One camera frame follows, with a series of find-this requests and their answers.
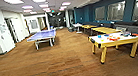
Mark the grey trash bin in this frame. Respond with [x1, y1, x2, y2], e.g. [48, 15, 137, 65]
[68, 25, 74, 33]

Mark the small white table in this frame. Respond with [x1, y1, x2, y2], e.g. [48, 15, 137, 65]
[71, 22, 84, 34]

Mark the yellow wooden table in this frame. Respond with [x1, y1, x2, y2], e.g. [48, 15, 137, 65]
[90, 24, 123, 38]
[81, 23, 98, 32]

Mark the blue ping pong table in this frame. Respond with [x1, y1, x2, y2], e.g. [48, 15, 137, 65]
[25, 28, 59, 52]

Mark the blue bowl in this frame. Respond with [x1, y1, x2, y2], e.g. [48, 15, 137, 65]
[97, 34, 103, 40]

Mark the yellow white air hockey table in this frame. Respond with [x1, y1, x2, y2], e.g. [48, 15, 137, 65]
[88, 29, 138, 67]

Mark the dark grey sofa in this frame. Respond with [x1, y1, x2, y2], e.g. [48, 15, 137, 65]
[112, 16, 138, 38]

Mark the small red item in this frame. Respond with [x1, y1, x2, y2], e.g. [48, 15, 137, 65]
[131, 32, 138, 39]

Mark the framed glass wall panel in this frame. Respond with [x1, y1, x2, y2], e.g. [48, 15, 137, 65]
[29, 18, 40, 30]

